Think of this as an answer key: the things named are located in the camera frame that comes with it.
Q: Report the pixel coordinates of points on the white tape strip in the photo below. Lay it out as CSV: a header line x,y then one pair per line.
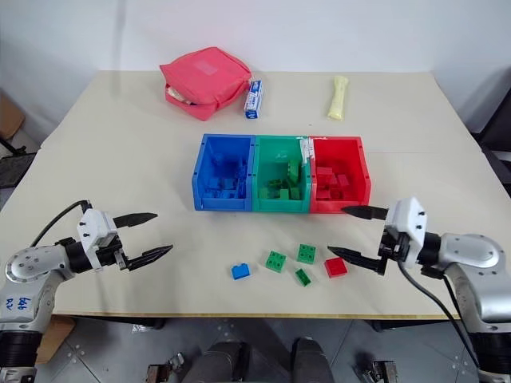
x,y
306,149

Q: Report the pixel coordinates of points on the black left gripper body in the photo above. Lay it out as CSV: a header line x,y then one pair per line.
x,y
108,253

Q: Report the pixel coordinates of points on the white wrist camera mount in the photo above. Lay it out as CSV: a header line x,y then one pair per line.
x,y
411,223
93,227

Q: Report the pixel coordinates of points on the pink fabric zip pouch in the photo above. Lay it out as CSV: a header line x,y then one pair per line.
x,y
203,77

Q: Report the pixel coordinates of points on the brown cardboard sheet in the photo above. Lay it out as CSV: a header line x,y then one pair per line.
x,y
56,339

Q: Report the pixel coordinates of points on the brown cardboard box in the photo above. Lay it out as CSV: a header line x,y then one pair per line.
x,y
10,117

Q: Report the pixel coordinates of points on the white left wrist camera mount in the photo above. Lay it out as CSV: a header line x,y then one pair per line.
x,y
93,227

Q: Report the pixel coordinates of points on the green square toy brick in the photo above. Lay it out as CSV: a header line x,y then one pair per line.
x,y
306,253
275,261

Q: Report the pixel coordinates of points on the green plastic bin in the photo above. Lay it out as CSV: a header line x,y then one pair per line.
x,y
263,159

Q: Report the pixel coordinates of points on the blue toy brick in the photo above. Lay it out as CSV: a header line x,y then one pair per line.
x,y
228,184
240,272
214,183
226,194

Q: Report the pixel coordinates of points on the red plastic bin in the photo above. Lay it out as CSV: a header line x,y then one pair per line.
x,y
359,167

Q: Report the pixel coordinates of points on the black metal stand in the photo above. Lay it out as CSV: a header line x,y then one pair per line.
x,y
16,163

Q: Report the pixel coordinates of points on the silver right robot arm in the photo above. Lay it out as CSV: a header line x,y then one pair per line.
x,y
471,255

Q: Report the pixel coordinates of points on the pale packet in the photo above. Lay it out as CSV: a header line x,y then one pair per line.
x,y
175,95

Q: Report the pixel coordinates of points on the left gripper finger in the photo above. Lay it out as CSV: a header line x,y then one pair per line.
x,y
149,255
133,219

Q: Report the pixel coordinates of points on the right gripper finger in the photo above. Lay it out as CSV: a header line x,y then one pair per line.
x,y
367,212
355,258

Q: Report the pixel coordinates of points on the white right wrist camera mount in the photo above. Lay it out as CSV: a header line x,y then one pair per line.
x,y
411,223

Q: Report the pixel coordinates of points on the red square toy brick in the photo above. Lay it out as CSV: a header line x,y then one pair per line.
x,y
336,268

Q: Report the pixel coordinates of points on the dark rounded shape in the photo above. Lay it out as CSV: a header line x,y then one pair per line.
x,y
223,363
313,361

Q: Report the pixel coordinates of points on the tall dark green brick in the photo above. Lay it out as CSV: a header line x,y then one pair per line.
x,y
294,171

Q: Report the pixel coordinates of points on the blue and white carton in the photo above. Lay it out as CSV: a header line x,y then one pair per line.
x,y
253,99

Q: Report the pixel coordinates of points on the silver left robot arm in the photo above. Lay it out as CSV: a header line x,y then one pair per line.
x,y
32,267

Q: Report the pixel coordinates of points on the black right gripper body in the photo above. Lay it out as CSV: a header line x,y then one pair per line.
x,y
393,247

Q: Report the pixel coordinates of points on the pale yellow wrapped roll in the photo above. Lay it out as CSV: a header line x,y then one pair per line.
x,y
337,99

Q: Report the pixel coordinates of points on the metal foot bracket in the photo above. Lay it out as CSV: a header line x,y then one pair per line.
x,y
379,371
163,369

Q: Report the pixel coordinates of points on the blue plastic bin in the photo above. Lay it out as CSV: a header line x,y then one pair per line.
x,y
201,171

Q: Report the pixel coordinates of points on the small narrow green brick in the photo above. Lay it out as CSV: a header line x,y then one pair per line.
x,y
303,277

